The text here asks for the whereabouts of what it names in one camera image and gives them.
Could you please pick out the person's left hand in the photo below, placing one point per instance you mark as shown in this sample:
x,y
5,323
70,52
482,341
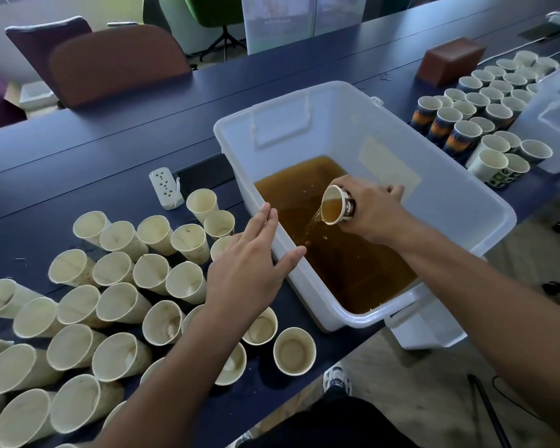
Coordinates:
x,y
242,275

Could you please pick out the person's right hand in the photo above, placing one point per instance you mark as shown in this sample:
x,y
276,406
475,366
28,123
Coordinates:
x,y
378,216

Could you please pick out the person's left middle finger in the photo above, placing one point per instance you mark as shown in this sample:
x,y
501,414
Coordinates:
x,y
260,223

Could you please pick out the person's left thumb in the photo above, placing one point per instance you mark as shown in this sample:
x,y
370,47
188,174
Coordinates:
x,y
290,261

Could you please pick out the person's right fingers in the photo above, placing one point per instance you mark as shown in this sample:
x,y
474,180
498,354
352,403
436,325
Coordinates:
x,y
359,181

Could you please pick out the printed paper cup with tea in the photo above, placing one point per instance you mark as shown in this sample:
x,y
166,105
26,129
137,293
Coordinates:
x,y
338,207

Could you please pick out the person's right forearm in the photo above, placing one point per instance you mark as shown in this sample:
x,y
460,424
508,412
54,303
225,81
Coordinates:
x,y
494,321

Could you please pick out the person's left forearm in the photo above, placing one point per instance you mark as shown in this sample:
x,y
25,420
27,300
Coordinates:
x,y
168,382

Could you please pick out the large clear plastic bin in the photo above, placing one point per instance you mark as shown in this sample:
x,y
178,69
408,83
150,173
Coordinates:
x,y
336,130

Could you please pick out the brown tea liquid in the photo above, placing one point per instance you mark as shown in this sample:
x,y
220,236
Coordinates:
x,y
354,270

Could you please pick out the white power strip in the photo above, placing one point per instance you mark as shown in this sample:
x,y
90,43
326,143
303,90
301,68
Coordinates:
x,y
164,184

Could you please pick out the group of printed paper cups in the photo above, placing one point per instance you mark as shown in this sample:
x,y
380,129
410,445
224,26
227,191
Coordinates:
x,y
462,130

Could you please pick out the person's white shoe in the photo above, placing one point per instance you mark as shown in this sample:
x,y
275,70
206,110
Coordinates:
x,y
336,378

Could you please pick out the brown wooden box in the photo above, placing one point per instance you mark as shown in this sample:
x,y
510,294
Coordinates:
x,y
448,62

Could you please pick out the white plastic container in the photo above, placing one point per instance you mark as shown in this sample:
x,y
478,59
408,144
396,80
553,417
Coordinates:
x,y
424,326

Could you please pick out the group of empty cream cups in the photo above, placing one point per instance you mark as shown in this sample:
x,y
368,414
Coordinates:
x,y
121,303

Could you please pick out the person's black trousers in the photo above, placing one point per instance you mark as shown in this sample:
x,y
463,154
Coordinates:
x,y
331,424

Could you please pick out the frosted glass panel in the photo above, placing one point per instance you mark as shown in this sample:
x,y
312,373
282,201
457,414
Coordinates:
x,y
298,18

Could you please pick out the small clear plastic bin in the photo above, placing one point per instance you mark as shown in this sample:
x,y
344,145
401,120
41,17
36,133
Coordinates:
x,y
553,116

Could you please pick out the brown chair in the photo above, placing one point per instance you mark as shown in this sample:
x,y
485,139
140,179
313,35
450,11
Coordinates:
x,y
116,65

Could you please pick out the green swivel chair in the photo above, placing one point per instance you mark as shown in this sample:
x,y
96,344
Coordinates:
x,y
214,11

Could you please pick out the black rod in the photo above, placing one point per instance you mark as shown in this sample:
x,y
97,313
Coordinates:
x,y
487,410

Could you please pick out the white floor box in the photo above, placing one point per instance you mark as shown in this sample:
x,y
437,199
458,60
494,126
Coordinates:
x,y
37,95

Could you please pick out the purple chair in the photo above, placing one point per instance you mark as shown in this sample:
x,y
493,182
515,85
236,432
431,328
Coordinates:
x,y
37,41

